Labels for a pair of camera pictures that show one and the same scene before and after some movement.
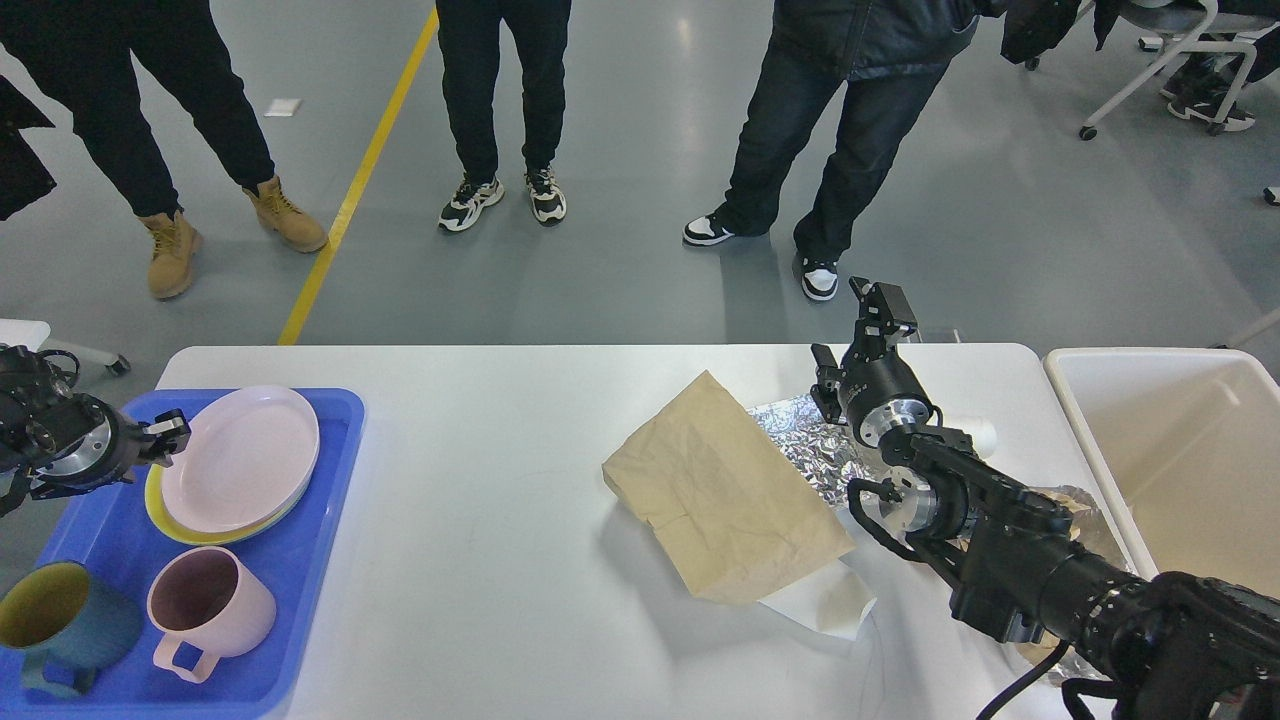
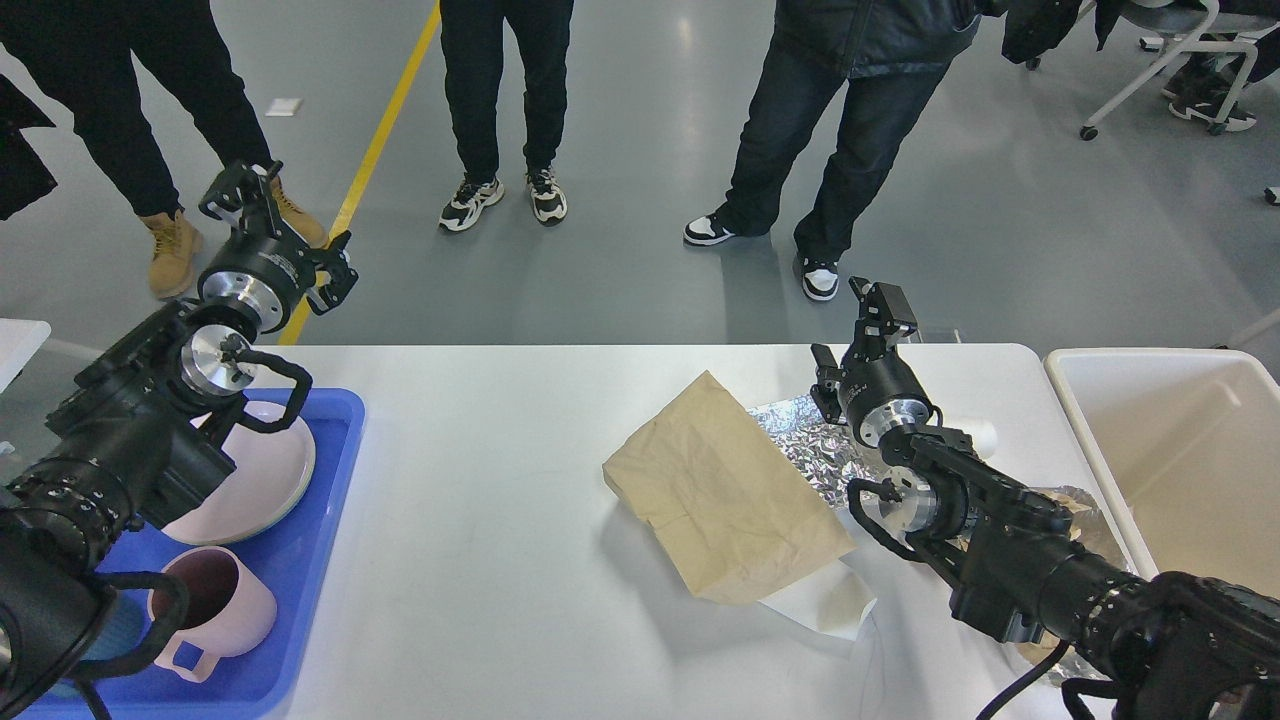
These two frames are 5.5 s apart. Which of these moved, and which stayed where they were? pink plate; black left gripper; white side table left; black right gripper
Moved: black left gripper
Stayed: pink plate; black right gripper; white side table left
